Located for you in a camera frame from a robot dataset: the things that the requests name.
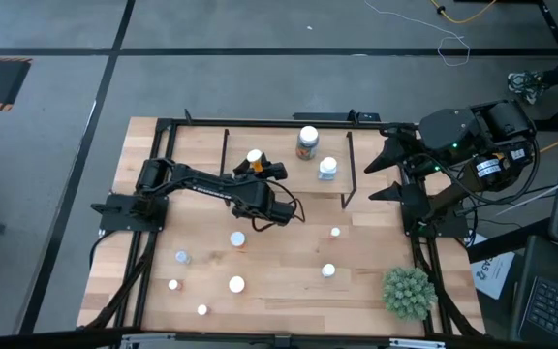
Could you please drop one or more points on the person's shoe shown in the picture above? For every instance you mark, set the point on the person's shoe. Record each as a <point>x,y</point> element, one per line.
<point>526,85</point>

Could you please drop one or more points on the black controller box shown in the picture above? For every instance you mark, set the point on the black controller box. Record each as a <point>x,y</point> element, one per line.
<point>337,117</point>

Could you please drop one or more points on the large amber pill bottle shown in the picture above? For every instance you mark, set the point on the large amber pill bottle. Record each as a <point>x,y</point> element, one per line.
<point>236,284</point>

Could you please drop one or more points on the small pink pill bottle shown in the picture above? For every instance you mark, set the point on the small pink pill bottle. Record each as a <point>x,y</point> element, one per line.
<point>202,309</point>
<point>173,284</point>
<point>335,232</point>

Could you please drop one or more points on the black aluminium table frame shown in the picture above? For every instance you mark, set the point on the black aluminium table frame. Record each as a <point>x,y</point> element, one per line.
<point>240,122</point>

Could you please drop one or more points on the silver camera mounting rail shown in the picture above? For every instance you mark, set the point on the silver camera mounting rail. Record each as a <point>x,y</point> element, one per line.
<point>153,341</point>

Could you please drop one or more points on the green label gummy vitamin bottle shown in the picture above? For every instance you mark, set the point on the green label gummy vitamin bottle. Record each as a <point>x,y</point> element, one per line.
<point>308,136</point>

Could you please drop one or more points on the translucent bottle white text label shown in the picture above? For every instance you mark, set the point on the translucent bottle white text label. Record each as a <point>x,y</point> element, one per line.
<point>328,166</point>

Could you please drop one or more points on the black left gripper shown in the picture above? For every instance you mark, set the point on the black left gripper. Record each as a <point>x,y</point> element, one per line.
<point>256,181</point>

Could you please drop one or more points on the white opaque pill bottle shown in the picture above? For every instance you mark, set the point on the white opaque pill bottle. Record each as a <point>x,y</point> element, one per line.
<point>328,270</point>

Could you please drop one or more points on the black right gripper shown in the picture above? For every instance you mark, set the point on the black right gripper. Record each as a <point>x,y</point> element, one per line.
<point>414,203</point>

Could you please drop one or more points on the clear bottle translucent cap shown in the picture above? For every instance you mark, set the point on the clear bottle translucent cap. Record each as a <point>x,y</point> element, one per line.
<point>182,257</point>

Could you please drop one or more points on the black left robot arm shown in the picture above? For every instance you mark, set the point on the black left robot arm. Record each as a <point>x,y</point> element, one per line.
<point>211,184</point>

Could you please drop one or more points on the black laptop with keyboard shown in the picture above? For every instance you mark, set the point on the black laptop with keyboard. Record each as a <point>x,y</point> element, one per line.
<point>550,310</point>

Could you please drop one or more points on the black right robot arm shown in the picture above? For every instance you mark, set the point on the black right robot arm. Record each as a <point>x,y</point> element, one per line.
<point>448,128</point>

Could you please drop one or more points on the small green potted plant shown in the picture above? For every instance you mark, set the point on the small green potted plant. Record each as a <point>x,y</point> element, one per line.
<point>409,293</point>

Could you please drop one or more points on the black bar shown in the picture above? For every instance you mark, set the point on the black bar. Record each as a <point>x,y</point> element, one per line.
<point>506,241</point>

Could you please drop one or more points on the white printed paper sheet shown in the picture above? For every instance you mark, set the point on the white printed paper sheet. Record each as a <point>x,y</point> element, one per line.
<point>494,276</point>

